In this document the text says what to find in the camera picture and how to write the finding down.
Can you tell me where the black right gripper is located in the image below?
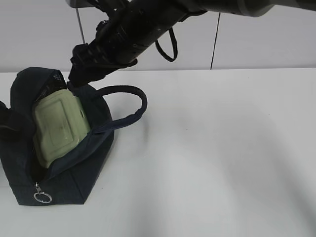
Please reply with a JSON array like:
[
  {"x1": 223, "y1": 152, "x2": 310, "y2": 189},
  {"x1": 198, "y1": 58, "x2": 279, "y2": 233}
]
[{"x1": 68, "y1": 43, "x2": 137, "y2": 86}]

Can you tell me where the green lidded glass container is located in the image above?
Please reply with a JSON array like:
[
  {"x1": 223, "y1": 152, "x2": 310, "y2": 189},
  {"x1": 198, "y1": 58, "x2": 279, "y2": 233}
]
[{"x1": 33, "y1": 89, "x2": 90, "y2": 168}]

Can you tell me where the navy blue lunch bag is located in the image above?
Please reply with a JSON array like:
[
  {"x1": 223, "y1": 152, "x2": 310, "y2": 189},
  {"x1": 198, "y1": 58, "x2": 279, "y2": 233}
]
[{"x1": 0, "y1": 67, "x2": 148, "y2": 206}]

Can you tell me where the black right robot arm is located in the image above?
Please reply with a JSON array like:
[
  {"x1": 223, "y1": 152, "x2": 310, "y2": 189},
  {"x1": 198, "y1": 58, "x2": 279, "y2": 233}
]
[{"x1": 68, "y1": 0, "x2": 316, "y2": 87}]

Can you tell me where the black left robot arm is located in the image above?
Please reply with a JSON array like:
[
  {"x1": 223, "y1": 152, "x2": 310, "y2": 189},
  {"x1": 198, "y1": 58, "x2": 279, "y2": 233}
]
[{"x1": 0, "y1": 102, "x2": 21, "y2": 141}]

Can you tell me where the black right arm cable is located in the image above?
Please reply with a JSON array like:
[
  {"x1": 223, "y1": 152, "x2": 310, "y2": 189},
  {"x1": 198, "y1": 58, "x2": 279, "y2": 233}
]
[{"x1": 155, "y1": 27, "x2": 178, "y2": 62}]

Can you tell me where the silver zipper pull ring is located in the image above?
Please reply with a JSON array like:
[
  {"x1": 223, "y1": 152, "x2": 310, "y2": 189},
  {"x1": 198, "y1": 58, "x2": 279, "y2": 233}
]
[{"x1": 33, "y1": 182, "x2": 52, "y2": 203}]

